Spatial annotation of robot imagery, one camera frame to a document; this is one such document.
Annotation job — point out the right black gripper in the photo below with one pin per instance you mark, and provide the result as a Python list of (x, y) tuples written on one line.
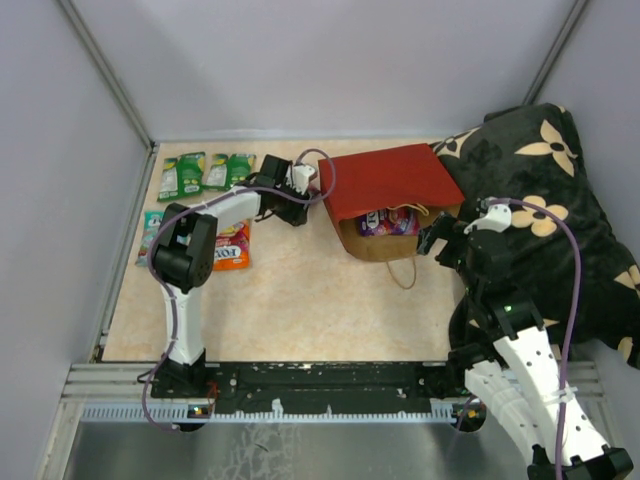
[(444, 226)]

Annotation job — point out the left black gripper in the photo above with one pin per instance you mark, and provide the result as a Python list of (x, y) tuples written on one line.
[(296, 216)]

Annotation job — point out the red brown paper bag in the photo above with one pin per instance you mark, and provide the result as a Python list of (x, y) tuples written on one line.
[(358, 184)]

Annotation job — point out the orange candy bag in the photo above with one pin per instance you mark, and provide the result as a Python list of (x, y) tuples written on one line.
[(232, 248)]

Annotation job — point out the green yellow snack bag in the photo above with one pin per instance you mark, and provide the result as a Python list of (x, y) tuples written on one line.
[(226, 170), (182, 177)]

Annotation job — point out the black floral pillow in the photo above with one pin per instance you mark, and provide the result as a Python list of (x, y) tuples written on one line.
[(533, 155)]

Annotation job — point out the colourful candy bag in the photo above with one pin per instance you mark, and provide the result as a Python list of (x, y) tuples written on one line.
[(151, 225)]

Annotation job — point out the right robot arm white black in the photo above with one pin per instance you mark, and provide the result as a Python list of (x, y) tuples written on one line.
[(509, 366)]

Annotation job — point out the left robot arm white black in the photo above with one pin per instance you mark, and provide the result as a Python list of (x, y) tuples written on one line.
[(182, 258)]

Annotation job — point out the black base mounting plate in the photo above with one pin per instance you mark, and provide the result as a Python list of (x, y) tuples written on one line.
[(311, 388)]

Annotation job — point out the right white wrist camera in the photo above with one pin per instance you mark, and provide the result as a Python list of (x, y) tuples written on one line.
[(497, 218)]

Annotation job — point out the white toothed cable rail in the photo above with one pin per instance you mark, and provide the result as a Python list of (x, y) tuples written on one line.
[(185, 413)]

